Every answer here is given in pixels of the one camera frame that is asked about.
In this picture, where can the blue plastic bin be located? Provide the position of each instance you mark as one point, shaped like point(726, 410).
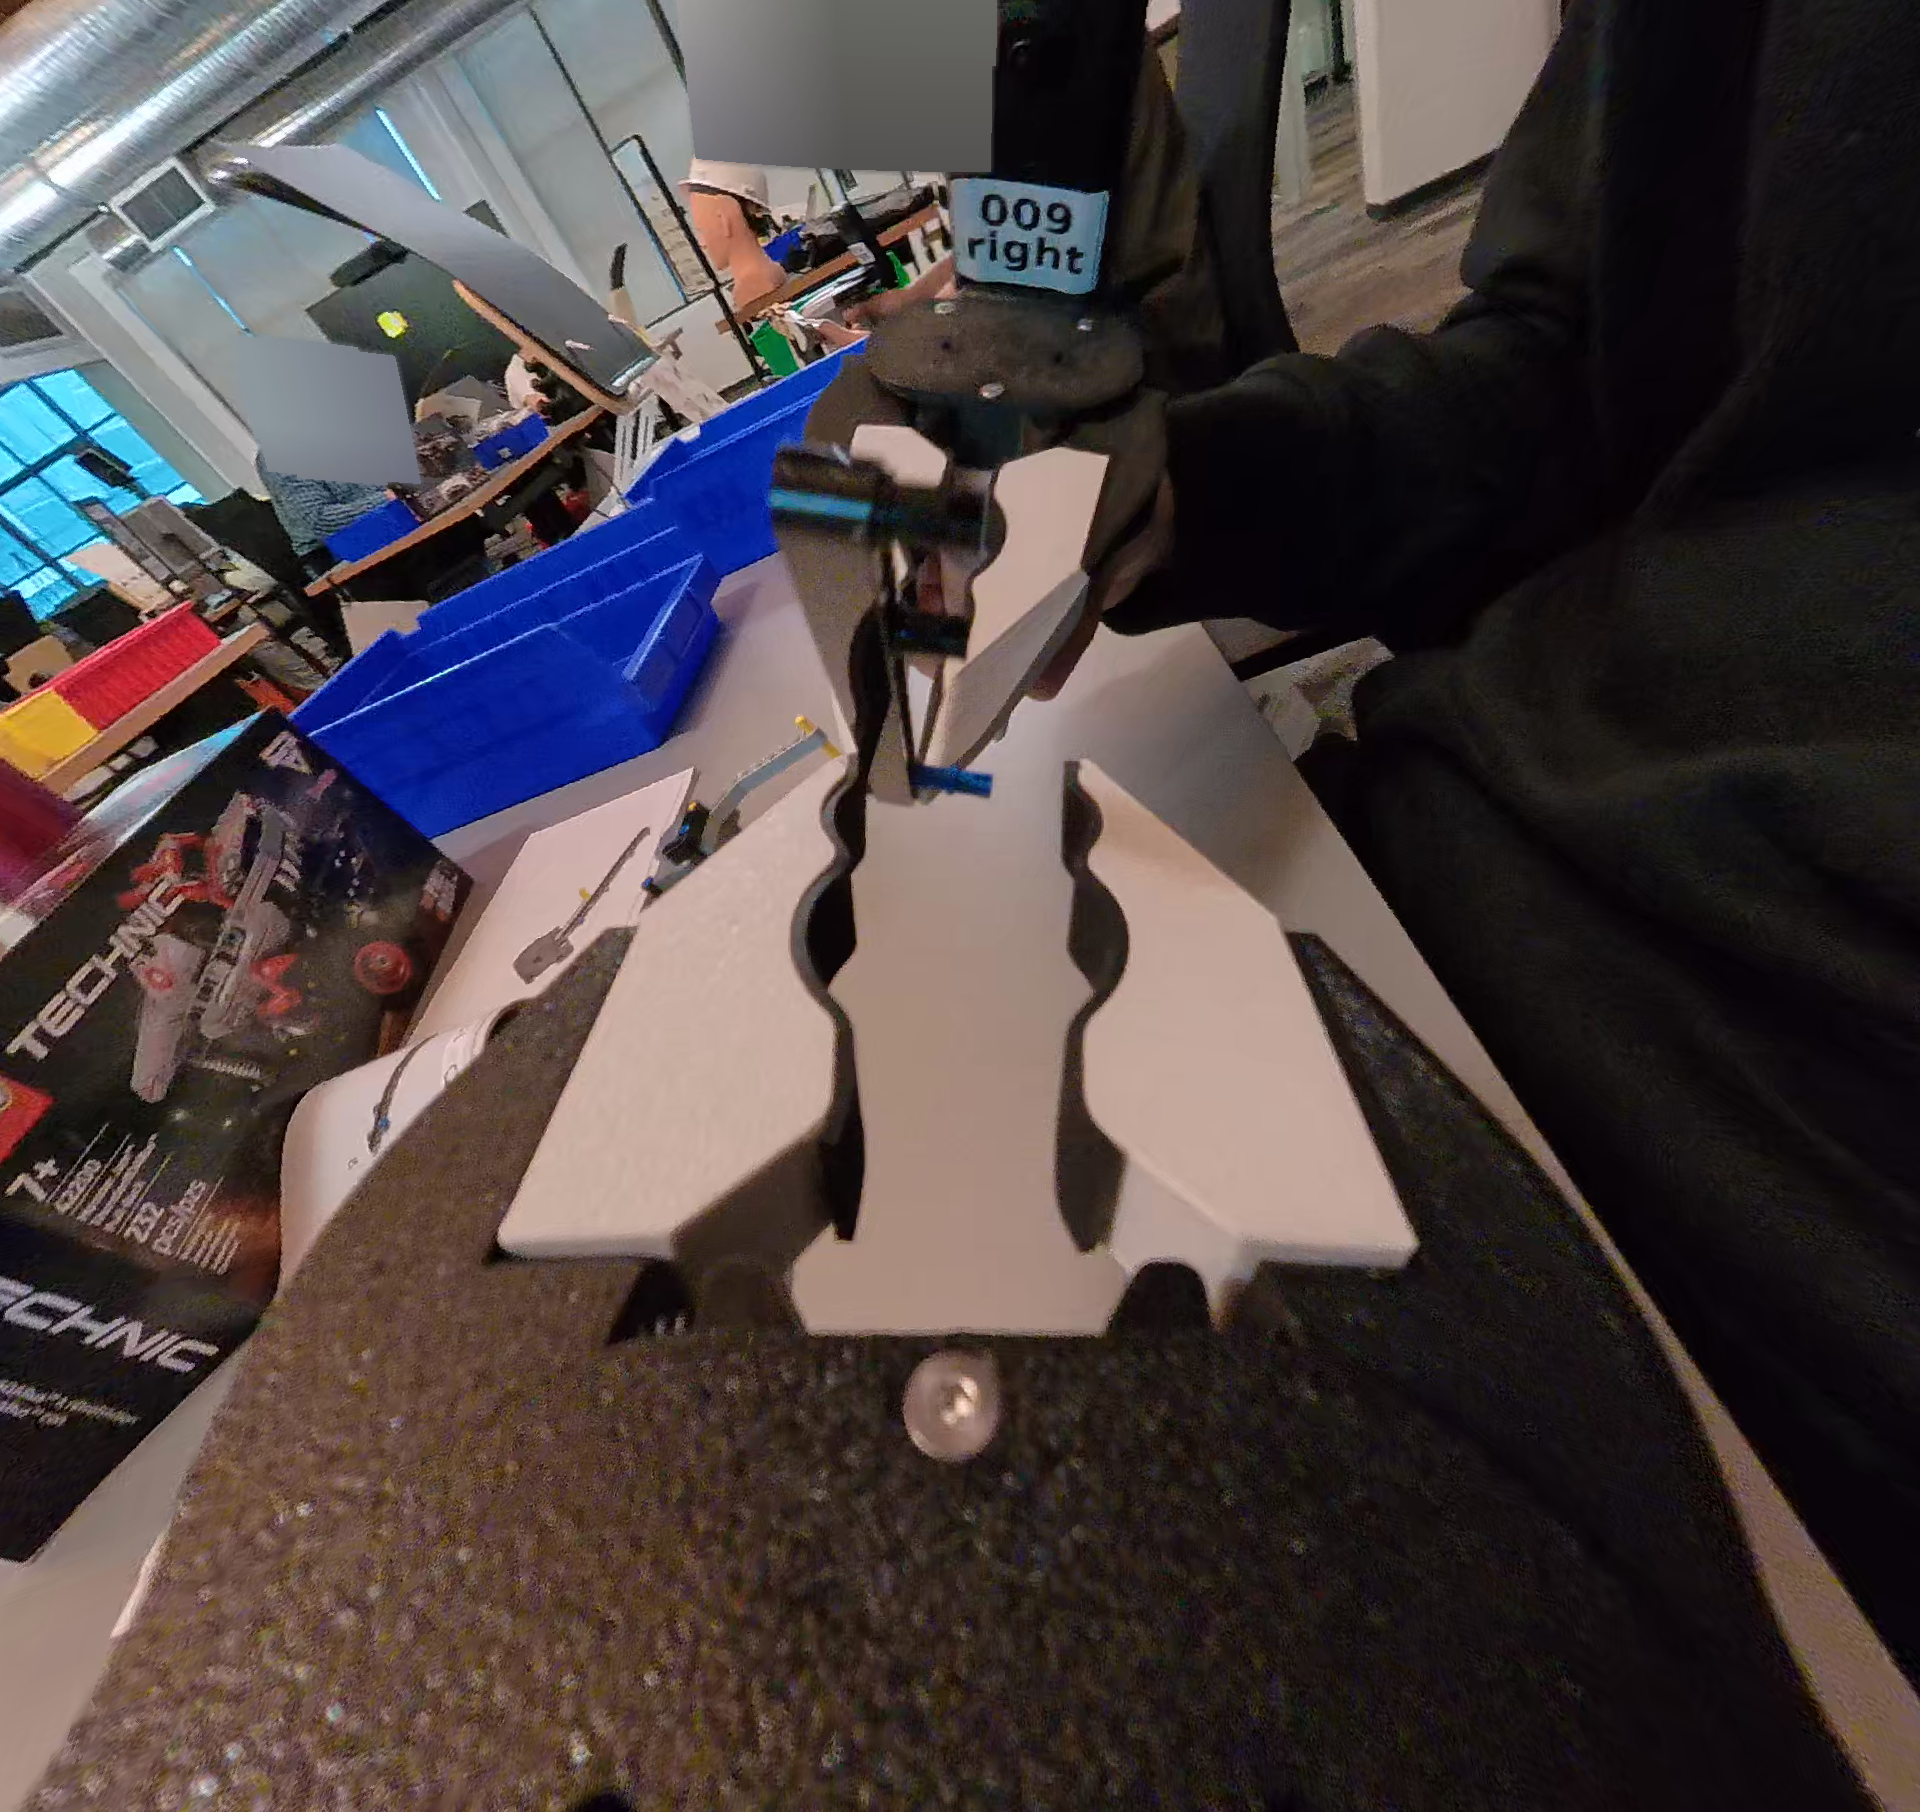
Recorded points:
point(495, 702)
point(720, 479)

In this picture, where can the mannequin head white helmet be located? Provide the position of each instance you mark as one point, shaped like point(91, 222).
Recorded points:
point(734, 236)

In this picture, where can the silver spiral ventilation duct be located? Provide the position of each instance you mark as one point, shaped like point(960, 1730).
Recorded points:
point(224, 12)

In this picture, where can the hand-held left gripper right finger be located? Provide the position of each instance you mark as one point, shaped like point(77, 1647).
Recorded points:
point(1245, 1091)

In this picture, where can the grey toy brick assembly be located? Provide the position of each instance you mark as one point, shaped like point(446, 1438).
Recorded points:
point(685, 839)

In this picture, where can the dark red tumbler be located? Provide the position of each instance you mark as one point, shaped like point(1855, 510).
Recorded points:
point(36, 839)

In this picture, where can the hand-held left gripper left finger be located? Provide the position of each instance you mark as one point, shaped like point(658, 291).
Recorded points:
point(674, 1078)

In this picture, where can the person's right hand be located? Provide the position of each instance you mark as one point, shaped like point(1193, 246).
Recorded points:
point(1119, 607)

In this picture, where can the white instruction booklet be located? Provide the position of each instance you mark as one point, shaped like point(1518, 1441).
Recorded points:
point(495, 912)

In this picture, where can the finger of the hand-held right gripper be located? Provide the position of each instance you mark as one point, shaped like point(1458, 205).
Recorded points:
point(873, 702)
point(1041, 553)

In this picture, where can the long black toy beam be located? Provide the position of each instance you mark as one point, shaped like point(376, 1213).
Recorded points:
point(901, 509)

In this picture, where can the black toy set box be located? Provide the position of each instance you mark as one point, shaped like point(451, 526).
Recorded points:
point(179, 1091)

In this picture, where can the tilted grey panel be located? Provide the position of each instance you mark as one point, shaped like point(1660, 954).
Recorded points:
point(451, 266)

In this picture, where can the person's black sweatshirt torso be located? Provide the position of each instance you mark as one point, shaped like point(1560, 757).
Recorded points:
point(1725, 792)

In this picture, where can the red plastic bin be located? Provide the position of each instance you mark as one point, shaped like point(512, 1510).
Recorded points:
point(135, 665)

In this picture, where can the blue toy pin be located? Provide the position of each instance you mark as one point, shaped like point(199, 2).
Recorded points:
point(952, 778)

